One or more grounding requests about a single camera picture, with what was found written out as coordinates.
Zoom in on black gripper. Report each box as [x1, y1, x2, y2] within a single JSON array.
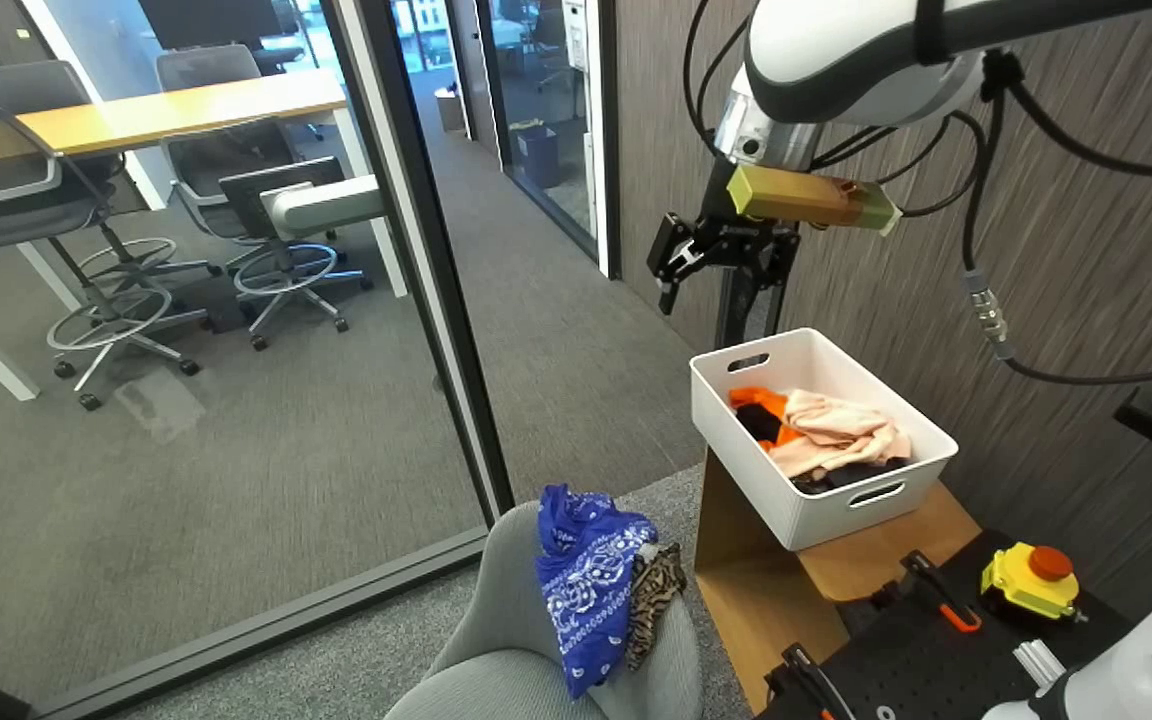
[[644, 195, 804, 320]]

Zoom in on orange cloth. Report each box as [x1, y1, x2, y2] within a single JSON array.
[[728, 382, 792, 442]]

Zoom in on black cloth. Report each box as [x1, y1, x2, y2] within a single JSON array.
[[732, 400, 913, 494]]

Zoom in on pale pink cloth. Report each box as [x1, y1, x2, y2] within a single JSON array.
[[765, 382, 919, 483]]

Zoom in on white plastic basket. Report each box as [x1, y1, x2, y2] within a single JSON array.
[[685, 323, 963, 555]]

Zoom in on blue bandana cloth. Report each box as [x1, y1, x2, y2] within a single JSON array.
[[532, 480, 664, 703]]

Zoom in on dark glass door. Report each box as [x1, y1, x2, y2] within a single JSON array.
[[471, 0, 621, 276]]

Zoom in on brown cardboard box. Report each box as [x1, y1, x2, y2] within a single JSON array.
[[687, 449, 986, 717]]

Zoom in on office stool with light seat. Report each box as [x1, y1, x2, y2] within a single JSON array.
[[218, 156, 389, 352]]

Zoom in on grey upholstered chair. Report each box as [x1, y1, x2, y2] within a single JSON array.
[[378, 494, 706, 720]]

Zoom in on black bar clamp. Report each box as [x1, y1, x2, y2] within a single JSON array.
[[765, 640, 863, 720]]

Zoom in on yellow emergency stop button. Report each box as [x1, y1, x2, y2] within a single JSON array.
[[975, 539, 1089, 627]]

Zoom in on grey office chair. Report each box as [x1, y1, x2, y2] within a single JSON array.
[[152, 39, 268, 95]]

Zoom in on dark office chair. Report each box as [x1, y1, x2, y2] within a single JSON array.
[[133, 0, 311, 77]]

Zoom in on light wood desk white legs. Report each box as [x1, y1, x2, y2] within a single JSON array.
[[10, 69, 407, 298]]

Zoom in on black office chair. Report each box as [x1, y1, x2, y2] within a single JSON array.
[[0, 56, 207, 411]]

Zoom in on yellowish wrist camera box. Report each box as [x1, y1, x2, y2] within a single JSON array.
[[725, 158, 903, 240]]

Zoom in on looped black cable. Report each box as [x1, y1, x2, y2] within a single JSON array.
[[676, 0, 755, 156]]

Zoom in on black glass wall frame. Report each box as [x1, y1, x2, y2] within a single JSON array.
[[31, 0, 521, 720]]

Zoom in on black cable with silver connector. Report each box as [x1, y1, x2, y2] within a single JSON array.
[[951, 50, 1152, 390]]

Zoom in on black clamp with orange handle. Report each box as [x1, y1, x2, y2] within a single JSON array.
[[900, 547, 986, 640]]

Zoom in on silver metal bracket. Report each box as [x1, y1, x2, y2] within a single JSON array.
[[1012, 637, 1072, 694]]

